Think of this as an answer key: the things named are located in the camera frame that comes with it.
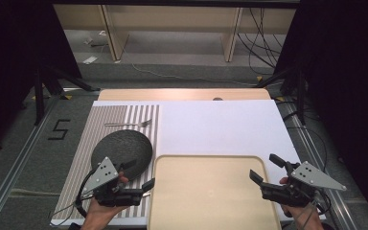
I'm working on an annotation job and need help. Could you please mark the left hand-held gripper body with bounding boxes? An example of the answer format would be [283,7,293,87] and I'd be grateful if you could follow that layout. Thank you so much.
[81,156,146,208]

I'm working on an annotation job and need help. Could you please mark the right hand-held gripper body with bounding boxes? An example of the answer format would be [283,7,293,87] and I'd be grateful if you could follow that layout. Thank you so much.
[259,160,348,209]

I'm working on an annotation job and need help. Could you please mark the black round plate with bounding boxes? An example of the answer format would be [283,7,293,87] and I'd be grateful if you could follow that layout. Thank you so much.
[90,128,153,182]

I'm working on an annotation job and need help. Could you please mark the person's right hand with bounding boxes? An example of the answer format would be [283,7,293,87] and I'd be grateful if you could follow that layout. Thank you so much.
[279,176,320,223]

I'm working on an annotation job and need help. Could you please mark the person's left hand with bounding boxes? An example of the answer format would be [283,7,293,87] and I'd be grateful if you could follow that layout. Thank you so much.
[81,172,130,224]

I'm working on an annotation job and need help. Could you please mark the striped placemat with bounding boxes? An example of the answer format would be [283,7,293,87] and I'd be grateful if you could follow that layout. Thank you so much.
[51,104,161,221]

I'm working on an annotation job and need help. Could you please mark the silver fork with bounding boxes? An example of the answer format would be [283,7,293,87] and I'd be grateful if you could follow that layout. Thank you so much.
[103,119,153,128]

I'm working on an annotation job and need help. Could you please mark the beige tray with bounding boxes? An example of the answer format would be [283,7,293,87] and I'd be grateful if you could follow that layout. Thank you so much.
[147,154,283,230]

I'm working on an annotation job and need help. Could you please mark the white board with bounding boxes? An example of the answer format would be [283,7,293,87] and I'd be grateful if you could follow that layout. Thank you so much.
[58,100,327,226]

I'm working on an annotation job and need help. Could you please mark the black tripod stand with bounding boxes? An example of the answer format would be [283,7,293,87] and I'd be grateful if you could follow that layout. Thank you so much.
[253,65,309,127]
[33,63,102,127]

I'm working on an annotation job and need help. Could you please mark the black curtain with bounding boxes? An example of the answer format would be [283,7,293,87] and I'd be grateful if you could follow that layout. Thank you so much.
[274,0,368,221]
[0,0,82,154]

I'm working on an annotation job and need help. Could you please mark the white paper scrap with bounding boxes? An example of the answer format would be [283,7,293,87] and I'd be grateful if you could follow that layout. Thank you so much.
[81,56,100,65]

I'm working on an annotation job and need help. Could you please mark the beige wooden shelf unit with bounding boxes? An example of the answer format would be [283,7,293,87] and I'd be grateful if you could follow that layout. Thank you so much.
[53,4,296,63]

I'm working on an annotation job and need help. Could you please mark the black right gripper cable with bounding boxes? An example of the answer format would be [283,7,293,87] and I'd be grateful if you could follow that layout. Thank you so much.
[312,189,334,216]

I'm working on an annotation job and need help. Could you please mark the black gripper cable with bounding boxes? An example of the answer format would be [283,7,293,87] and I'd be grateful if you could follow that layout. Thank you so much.
[312,189,334,216]
[75,169,98,219]

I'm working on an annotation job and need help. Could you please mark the metal floor rail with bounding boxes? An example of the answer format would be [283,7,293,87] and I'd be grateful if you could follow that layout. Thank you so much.
[0,95,62,230]
[277,99,362,230]

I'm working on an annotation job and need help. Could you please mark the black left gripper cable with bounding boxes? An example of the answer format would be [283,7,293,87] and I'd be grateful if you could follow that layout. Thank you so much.
[75,169,98,219]

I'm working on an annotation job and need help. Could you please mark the thin grey cable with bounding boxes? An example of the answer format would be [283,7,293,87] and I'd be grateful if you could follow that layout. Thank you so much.
[48,202,79,223]

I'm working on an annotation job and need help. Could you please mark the bundle of black floor cables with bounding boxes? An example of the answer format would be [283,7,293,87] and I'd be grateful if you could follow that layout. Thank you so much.
[237,8,286,77]

